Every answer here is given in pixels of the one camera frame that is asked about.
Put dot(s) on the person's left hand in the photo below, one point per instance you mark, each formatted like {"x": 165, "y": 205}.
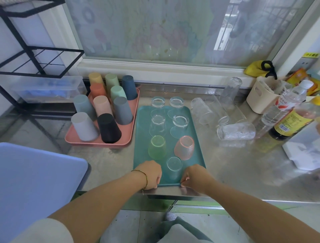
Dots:
{"x": 151, "y": 174}

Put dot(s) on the person's right hand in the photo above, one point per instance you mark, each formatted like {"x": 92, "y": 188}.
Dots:
{"x": 198, "y": 179}

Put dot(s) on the person's left fingers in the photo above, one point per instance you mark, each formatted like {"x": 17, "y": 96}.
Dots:
{"x": 157, "y": 179}

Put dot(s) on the person's right fingers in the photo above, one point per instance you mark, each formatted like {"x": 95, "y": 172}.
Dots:
{"x": 184, "y": 180}

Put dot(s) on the teal plastic tray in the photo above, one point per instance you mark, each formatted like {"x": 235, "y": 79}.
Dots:
{"x": 142, "y": 140}

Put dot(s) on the person's left forearm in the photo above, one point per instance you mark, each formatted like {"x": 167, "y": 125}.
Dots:
{"x": 100, "y": 207}

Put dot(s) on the person's right forearm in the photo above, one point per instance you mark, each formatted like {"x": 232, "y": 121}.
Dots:
{"x": 255, "y": 217}

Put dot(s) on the small clear glass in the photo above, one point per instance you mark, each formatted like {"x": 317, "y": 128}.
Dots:
{"x": 158, "y": 102}
{"x": 176, "y": 104}
{"x": 174, "y": 166}
{"x": 158, "y": 124}
{"x": 180, "y": 125}

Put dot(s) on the green tinted glass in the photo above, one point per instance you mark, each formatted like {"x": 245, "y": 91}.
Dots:
{"x": 157, "y": 147}

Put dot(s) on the pink tinted glass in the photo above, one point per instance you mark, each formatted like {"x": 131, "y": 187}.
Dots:
{"x": 184, "y": 147}

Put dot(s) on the white mesh shoe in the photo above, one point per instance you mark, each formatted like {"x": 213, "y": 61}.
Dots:
{"x": 170, "y": 216}

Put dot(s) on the grey trousers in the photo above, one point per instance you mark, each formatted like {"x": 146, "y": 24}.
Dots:
{"x": 180, "y": 232}

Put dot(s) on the pink plastic tray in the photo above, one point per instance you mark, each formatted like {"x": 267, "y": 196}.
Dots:
{"x": 128, "y": 135}

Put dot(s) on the black plastic cup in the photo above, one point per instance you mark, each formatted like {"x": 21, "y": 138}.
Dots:
{"x": 109, "y": 129}

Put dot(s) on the tall clear glass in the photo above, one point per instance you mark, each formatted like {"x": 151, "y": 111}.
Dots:
{"x": 233, "y": 116}
{"x": 201, "y": 111}
{"x": 231, "y": 91}

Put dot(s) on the textured clear glass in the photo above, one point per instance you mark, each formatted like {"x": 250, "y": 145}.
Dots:
{"x": 236, "y": 131}

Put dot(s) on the grey plastic cup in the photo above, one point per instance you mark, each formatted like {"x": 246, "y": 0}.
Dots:
{"x": 122, "y": 111}

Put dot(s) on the light grey ribbed cup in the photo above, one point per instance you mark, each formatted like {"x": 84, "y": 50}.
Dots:
{"x": 84, "y": 126}

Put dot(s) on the pale pink plastic cup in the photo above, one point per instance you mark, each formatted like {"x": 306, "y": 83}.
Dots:
{"x": 102, "y": 105}

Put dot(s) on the mint green plastic cup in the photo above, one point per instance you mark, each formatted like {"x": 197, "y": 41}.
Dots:
{"x": 118, "y": 92}

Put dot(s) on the dark blue plastic cup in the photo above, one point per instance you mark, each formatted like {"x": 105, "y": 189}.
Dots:
{"x": 129, "y": 87}

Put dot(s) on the blue-grey plastic cup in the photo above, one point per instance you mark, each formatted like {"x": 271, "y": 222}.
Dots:
{"x": 83, "y": 106}

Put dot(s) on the orange plastic cup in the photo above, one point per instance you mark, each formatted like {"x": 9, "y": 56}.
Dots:
{"x": 97, "y": 90}

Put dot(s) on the light green plastic cup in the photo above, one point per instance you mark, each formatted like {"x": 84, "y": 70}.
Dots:
{"x": 111, "y": 80}

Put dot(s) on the cream plastic basket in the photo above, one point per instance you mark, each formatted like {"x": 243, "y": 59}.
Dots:
{"x": 260, "y": 99}

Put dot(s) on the tan plastic cup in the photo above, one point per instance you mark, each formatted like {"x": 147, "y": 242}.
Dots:
{"x": 95, "y": 78}

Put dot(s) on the dark sauce bottle yellow label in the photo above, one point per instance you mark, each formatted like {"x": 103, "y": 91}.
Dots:
{"x": 291, "y": 124}

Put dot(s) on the light blue chair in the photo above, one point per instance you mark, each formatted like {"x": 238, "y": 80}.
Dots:
{"x": 35, "y": 185}

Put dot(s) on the white sleeve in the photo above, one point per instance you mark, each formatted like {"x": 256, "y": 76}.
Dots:
{"x": 45, "y": 231}

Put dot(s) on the clear water bottle red label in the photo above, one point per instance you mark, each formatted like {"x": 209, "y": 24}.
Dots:
{"x": 285, "y": 105}

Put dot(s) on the clear plastic storage box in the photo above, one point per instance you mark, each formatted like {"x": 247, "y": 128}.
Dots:
{"x": 47, "y": 90}

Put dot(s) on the window with patterned film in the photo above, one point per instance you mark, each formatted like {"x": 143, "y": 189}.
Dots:
{"x": 162, "y": 27}

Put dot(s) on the orange snack packet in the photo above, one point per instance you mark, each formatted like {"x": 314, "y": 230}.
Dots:
{"x": 297, "y": 76}

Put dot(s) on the yellow warning sticker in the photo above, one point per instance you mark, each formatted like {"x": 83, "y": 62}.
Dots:
{"x": 310, "y": 55}

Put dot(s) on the black metal rack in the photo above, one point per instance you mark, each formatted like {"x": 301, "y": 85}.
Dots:
{"x": 27, "y": 51}

